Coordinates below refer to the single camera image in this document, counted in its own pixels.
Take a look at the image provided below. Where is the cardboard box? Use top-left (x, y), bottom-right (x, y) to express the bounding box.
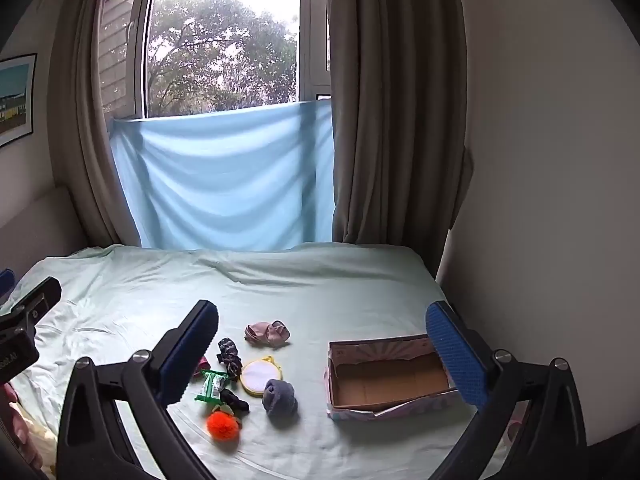
top-left (324, 334), bottom-right (473, 421)

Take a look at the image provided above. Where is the grey sock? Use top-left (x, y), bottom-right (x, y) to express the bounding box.
top-left (262, 379), bottom-right (298, 417)

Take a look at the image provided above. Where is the green packet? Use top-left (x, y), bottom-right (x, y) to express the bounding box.
top-left (194, 370), bottom-right (230, 404)

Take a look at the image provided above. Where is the white headboard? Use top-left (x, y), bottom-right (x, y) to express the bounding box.
top-left (0, 185), bottom-right (88, 281)

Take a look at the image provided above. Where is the beige curtain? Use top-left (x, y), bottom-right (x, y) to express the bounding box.
top-left (47, 0), bottom-right (156, 248)
top-left (327, 0), bottom-right (473, 281)

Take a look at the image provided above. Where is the person's left hand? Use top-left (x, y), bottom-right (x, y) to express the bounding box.
top-left (0, 382), bottom-right (45, 471)

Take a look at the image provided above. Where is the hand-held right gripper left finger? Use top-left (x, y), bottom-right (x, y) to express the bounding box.
top-left (56, 300), bottom-right (220, 480)

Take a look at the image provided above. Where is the pink sock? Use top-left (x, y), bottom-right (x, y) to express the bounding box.
top-left (244, 320), bottom-right (292, 350)

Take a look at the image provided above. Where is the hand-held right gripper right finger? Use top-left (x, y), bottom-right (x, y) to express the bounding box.
top-left (425, 301), bottom-right (588, 480)

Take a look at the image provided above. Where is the light blue cloth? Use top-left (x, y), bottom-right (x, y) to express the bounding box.
top-left (109, 100), bottom-right (336, 251)

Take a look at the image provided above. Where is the window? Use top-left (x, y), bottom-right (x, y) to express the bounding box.
top-left (100, 0), bottom-right (333, 121)

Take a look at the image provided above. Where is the dark patterned sock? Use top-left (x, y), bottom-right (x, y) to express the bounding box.
top-left (216, 338), bottom-right (244, 378)

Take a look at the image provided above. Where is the black sock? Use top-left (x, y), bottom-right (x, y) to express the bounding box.
top-left (220, 389), bottom-right (250, 413)

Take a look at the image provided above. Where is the orange pompom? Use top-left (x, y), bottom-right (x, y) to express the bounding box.
top-left (207, 404), bottom-right (243, 442)

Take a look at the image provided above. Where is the wall poster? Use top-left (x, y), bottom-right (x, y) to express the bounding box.
top-left (0, 53), bottom-right (38, 148)

